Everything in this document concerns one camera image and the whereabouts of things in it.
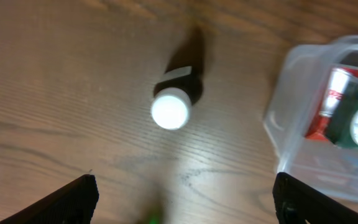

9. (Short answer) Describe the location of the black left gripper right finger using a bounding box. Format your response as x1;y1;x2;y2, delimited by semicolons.
272;172;358;224

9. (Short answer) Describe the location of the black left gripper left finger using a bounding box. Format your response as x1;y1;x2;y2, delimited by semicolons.
0;174;99;224

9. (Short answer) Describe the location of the red Panadol ActiFast packet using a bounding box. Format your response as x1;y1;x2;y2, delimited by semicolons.
305;67;358;141

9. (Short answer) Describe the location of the green Zam-Buk ointment box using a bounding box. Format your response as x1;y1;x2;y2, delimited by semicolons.
325;83;358;151

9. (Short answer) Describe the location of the dark syrup bottle white cap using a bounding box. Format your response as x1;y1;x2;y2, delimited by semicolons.
150;26;205;130

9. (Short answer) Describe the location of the clear plastic container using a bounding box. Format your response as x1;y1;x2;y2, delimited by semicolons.
264;35;358;202

